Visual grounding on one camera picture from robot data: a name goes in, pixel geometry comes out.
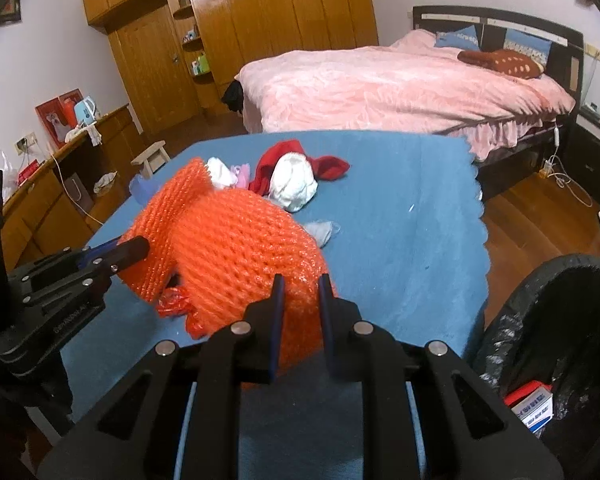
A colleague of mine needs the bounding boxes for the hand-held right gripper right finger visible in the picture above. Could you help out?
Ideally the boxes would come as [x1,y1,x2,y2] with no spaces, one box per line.
[319,274,564,480]

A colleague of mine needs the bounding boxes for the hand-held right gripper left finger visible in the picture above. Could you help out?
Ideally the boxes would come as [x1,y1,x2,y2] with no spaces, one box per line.
[37,274,286,480]

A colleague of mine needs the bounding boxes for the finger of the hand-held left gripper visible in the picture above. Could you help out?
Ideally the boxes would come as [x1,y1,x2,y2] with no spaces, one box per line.
[7,241,119,293]
[22,236,151,309]

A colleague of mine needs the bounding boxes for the blue plastic bag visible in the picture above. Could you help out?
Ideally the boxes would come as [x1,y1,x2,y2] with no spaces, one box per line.
[129,175,163,206]

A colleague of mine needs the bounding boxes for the red plastic bag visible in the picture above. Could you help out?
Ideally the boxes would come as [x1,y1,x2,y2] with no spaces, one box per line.
[157,287,216,338]

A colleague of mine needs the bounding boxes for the grey tissue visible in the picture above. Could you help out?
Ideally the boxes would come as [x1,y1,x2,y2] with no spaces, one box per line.
[302,220,341,248]

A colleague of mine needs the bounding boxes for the small white tissue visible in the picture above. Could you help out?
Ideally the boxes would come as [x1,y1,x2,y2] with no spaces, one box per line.
[206,156,238,192]

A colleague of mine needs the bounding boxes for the pink wrapper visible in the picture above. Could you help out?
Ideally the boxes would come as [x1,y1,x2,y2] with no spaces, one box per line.
[230,162,253,190]

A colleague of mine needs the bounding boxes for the trash bin with black bag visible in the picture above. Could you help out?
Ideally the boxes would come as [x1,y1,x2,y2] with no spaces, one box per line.
[472,254,600,480]

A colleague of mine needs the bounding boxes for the grey paper bag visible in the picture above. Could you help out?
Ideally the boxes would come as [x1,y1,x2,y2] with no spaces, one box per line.
[65,172,95,216]

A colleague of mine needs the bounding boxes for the crumpled paper on floor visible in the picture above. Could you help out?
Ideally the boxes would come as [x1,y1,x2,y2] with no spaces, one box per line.
[93,171,118,196]

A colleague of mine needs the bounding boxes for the long wooden dresser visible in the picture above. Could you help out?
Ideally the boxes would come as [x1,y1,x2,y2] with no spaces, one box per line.
[0,104,148,271]

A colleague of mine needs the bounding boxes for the small wooden stool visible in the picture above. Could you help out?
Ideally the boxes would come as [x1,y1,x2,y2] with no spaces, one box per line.
[131,142,171,178]

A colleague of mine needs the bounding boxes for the blue tablecloth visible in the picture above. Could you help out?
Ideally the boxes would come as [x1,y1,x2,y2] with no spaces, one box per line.
[60,130,491,480]

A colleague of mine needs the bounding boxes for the white cloth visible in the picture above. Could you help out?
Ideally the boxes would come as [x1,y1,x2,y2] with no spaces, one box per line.
[65,122,103,147]

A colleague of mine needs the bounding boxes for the white plastic bag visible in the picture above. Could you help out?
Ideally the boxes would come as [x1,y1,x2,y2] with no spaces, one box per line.
[0,149,18,191]

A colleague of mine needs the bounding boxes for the red gift box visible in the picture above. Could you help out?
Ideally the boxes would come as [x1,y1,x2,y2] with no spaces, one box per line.
[35,89,83,150]

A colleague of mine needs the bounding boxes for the large white crumpled paper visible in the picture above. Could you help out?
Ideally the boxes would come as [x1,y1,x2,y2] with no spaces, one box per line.
[269,152,318,213]

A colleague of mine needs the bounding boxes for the light blue kettle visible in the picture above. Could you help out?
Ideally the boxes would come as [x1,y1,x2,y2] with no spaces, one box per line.
[74,97,100,128]

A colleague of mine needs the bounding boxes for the red cloth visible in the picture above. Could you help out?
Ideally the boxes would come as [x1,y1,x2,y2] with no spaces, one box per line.
[249,140,351,196]

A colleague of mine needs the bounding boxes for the dark clothes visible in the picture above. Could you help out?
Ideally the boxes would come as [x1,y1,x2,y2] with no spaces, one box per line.
[222,80,246,115]

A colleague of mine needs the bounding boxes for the red and blue carton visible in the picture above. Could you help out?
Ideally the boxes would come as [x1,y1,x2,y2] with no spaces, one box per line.
[504,380,555,436]

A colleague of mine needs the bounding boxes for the pink bed blanket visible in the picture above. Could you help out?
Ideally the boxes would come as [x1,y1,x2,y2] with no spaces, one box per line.
[235,29,577,163]

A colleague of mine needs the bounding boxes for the wooden wardrobe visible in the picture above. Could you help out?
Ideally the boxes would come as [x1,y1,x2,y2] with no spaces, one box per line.
[82,0,379,136]

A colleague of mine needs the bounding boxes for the blue pillow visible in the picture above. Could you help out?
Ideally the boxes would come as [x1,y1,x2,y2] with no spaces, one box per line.
[435,25,481,51]
[504,29,552,66]

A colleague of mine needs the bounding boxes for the brown dotted pillow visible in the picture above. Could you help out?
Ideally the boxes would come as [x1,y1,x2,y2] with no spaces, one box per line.
[457,49,543,80]

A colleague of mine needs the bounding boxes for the bed with pink blanket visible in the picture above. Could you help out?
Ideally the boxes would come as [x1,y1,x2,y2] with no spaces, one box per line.
[412,6,585,201]

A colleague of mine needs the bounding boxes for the white charging cable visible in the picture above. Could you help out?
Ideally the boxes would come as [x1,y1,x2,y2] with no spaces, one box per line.
[50,152,103,226]

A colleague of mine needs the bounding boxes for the wall socket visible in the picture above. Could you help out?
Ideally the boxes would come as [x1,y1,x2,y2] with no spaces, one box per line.
[14,132,38,156]

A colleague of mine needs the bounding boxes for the white floor cable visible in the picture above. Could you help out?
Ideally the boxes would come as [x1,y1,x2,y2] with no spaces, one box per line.
[550,155,593,208]

